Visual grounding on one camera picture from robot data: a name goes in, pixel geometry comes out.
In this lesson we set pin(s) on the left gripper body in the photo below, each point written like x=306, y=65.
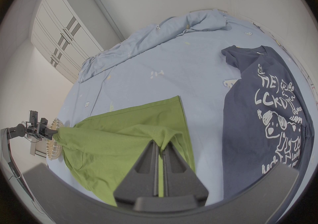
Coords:
x=44, y=132

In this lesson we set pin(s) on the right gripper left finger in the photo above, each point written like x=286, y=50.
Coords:
x=139, y=178

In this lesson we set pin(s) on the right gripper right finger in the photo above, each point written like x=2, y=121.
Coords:
x=181, y=178

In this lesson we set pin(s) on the green shorts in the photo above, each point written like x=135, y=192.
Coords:
x=109, y=148

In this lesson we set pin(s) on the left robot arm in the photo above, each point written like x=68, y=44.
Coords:
x=17, y=130

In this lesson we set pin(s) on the round woven basket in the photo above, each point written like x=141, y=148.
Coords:
x=53, y=149

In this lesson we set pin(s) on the bed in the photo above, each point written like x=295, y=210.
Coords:
x=196, y=78

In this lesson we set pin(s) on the dark blue printed T-shirt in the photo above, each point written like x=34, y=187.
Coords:
x=248, y=131

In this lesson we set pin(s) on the white wardrobe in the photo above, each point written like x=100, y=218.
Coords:
x=62, y=26

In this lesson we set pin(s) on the pale blue quilt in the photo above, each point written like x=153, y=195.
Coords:
x=154, y=39

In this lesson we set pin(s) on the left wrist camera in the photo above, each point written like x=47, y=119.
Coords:
x=33, y=117

